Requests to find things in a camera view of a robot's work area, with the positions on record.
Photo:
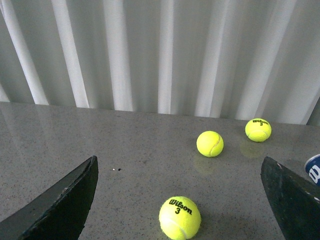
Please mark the wilson tennis ball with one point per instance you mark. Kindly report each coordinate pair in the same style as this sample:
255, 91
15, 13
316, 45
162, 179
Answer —
179, 218
258, 130

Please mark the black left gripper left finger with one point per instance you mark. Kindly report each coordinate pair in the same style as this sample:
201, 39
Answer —
59, 213

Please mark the white pleated curtain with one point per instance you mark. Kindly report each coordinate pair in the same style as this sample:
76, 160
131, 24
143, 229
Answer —
234, 59

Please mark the clear Wilson tennis can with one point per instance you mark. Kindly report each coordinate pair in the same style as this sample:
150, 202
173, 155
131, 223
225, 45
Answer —
312, 168

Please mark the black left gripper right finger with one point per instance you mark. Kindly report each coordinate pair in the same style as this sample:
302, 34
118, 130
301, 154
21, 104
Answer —
295, 201

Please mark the far Wilson tennis ball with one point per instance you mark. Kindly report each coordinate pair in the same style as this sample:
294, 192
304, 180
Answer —
258, 130

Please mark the middle yellow tennis ball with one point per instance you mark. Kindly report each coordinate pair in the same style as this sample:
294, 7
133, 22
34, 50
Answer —
210, 144

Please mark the near Wilson tennis ball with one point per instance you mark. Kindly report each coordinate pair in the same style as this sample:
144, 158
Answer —
179, 218

